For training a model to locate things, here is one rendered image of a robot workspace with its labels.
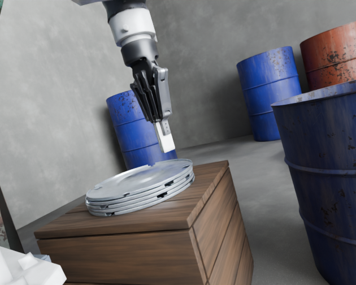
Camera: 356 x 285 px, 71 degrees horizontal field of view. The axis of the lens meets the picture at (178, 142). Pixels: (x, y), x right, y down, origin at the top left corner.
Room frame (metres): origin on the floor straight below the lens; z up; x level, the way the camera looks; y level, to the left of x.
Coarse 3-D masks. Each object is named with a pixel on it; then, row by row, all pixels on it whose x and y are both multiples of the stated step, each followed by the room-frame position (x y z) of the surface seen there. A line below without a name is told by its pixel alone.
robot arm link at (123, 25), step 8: (136, 8) 0.51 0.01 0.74; (144, 8) 0.52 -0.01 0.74; (112, 16) 0.51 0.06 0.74; (120, 16) 0.50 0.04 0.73; (128, 16) 0.50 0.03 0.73; (136, 16) 0.51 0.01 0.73; (144, 16) 0.51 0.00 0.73; (112, 24) 0.52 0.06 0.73; (120, 24) 0.51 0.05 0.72; (128, 24) 0.50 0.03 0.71; (136, 24) 0.50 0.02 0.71; (144, 24) 0.51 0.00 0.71; (152, 24) 0.53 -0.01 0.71; (112, 32) 0.53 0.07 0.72; (120, 32) 0.51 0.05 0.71; (128, 32) 0.50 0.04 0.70; (136, 32) 0.50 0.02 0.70; (144, 32) 0.52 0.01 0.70; (152, 32) 0.53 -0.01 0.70; (120, 40) 0.52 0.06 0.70; (128, 40) 0.52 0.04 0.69
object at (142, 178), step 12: (144, 168) 0.80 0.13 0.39; (156, 168) 0.74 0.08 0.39; (168, 168) 0.69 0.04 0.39; (180, 168) 0.65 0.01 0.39; (108, 180) 0.75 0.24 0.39; (120, 180) 0.68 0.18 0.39; (132, 180) 0.63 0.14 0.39; (144, 180) 0.61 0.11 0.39; (156, 180) 0.58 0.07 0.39; (168, 180) 0.54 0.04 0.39; (96, 192) 0.64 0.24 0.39; (108, 192) 0.60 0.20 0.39; (120, 192) 0.56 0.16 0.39; (132, 192) 0.52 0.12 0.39
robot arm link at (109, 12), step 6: (114, 0) 0.51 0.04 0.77; (120, 0) 0.50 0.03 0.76; (126, 0) 0.49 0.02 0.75; (132, 0) 0.50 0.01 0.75; (138, 0) 0.51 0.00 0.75; (144, 0) 0.52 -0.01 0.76; (108, 6) 0.52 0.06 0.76; (114, 6) 0.51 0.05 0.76; (120, 6) 0.50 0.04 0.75; (126, 6) 0.50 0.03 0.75; (132, 6) 0.50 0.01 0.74; (138, 6) 0.51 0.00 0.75; (144, 6) 0.52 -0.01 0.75; (108, 12) 0.52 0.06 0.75; (114, 12) 0.51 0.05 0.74; (108, 18) 0.52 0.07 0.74
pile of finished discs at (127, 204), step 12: (192, 168) 0.64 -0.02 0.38; (180, 180) 0.56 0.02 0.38; (192, 180) 0.62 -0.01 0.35; (144, 192) 0.52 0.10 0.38; (156, 192) 0.52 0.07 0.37; (168, 192) 0.54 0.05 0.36; (96, 204) 0.55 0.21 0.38; (108, 204) 0.53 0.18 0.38; (120, 204) 0.52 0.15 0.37; (132, 204) 0.52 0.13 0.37; (144, 204) 0.54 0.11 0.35
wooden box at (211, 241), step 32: (192, 192) 0.53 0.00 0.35; (224, 192) 0.64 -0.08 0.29; (64, 224) 0.56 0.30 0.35; (96, 224) 0.50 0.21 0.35; (128, 224) 0.46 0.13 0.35; (160, 224) 0.43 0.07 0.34; (192, 224) 0.43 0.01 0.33; (224, 224) 0.57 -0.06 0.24; (64, 256) 0.54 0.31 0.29; (96, 256) 0.50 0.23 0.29; (128, 256) 0.46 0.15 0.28; (160, 256) 0.43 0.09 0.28; (192, 256) 0.41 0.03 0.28; (224, 256) 0.52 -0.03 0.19
